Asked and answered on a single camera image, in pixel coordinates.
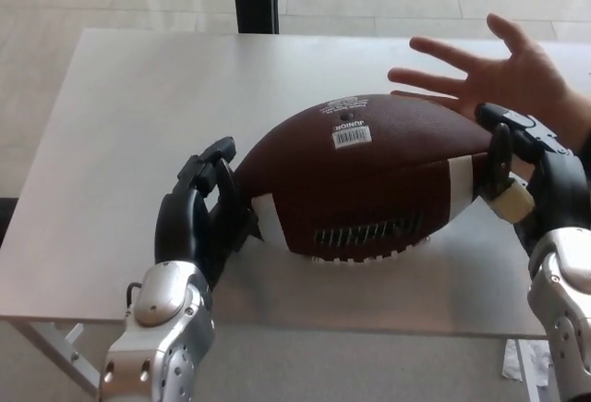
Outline white slanted table leg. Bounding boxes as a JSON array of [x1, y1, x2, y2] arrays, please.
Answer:
[[8, 320, 105, 395]]

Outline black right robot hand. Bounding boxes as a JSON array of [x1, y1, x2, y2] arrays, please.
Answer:
[[475, 103, 591, 242]]

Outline person's bare hand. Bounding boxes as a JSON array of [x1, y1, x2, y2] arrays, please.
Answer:
[[387, 12, 584, 152]]

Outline black object at floor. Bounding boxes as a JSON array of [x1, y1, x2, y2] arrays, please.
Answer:
[[0, 197, 19, 247]]

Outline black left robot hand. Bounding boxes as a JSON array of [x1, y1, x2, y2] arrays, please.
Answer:
[[154, 136, 265, 290]]

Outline white straight table leg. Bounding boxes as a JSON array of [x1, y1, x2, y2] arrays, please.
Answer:
[[513, 338, 547, 402]]

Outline brown junior football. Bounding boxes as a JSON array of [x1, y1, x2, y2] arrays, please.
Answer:
[[235, 92, 502, 268]]

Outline crumpled white paper scrap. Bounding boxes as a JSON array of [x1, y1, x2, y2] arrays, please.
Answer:
[[500, 338, 553, 383]]

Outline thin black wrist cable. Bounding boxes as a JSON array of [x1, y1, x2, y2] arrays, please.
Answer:
[[123, 281, 145, 321]]

